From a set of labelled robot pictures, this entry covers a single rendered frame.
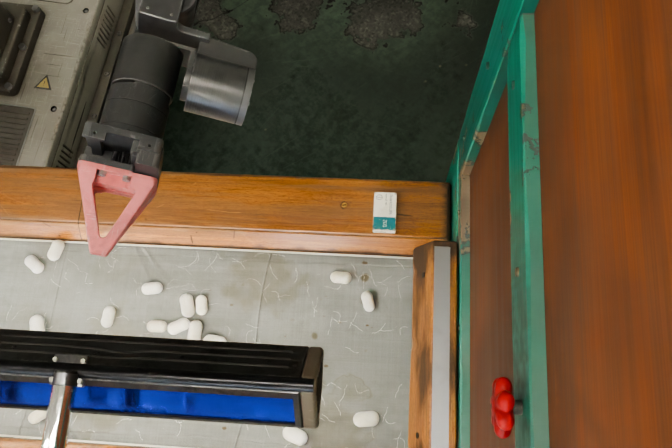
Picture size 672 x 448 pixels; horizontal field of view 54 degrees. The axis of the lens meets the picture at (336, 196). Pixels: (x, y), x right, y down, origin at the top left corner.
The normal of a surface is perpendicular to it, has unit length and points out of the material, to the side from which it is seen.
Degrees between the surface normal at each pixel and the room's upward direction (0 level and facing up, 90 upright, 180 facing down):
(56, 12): 0
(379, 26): 0
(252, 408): 58
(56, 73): 0
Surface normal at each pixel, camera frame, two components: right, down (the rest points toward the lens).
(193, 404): -0.08, 0.64
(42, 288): -0.06, -0.31
